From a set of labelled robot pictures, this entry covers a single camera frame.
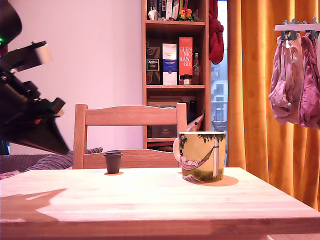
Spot magenta hanging garment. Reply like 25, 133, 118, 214
298, 31, 320, 130

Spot dark brown coffee capsule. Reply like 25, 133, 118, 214
103, 150, 124, 175

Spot white drying rack with pegs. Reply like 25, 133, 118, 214
274, 17, 320, 41

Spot orange curtain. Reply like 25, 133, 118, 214
227, 0, 320, 212

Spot red whisky box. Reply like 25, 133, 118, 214
179, 37, 194, 86

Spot dark patterned whisky box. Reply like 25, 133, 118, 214
146, 39, 162, 86

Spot wooden chair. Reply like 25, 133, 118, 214
72, 103, 188, 170

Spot pink cloth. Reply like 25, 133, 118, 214
0, 170, 20, 181

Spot colourful parrot figurine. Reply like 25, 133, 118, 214
176, 7, 195, 21

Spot black gift box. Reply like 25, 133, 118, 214
151, 124, 178, 139

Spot patterned paper cone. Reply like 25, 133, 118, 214
186, 113, 205, 133

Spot clear glass bottle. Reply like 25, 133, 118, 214
192, 52, 202, 85

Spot wooden bookshelf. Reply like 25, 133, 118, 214
141, 0, 210, 152

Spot white book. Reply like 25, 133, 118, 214
165, 0, 174, 20

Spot white figurine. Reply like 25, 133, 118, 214
147, 6, 162, 21

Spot knotted red cloth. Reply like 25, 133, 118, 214
208, 0, 225, 65

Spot dark purple sofa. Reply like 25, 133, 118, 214
0, 154, 51, 174

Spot white and blue whisky box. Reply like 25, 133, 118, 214
162, 43, 178, 86

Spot yellow illustrated hammock mug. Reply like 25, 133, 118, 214
172, 131, 227, 184

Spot pale pink hanging garment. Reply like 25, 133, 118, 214
268, 32, 305, 126

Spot purple corduroy cushion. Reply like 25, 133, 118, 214
24, 147, 104, 172

